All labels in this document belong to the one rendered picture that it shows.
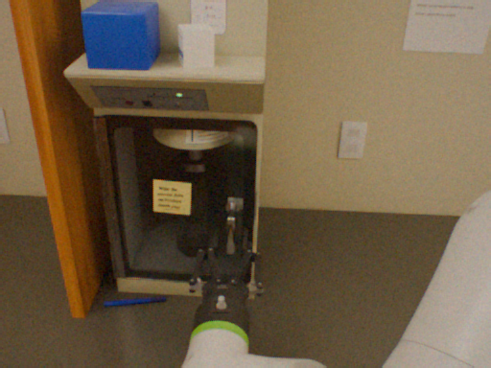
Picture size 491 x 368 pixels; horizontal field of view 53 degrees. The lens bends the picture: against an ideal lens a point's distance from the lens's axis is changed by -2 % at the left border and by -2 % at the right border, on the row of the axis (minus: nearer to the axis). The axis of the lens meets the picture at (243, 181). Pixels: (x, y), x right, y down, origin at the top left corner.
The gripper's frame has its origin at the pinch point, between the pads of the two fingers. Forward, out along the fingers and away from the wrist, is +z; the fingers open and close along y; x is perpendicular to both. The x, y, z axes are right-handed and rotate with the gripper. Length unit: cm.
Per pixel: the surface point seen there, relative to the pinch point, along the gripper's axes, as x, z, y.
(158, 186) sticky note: -9.7, 4.4, 15.0
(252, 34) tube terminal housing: -40.2, 5.6, -2.8
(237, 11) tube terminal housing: -44.0, 5.6, -0.1
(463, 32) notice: -33, 49, -55
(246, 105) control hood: -29.1, 0.5, -2.3
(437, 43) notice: -30, 49, -49
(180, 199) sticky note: -6.8, 4.3, 10.7
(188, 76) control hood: -36.2, -5.9, 6.7
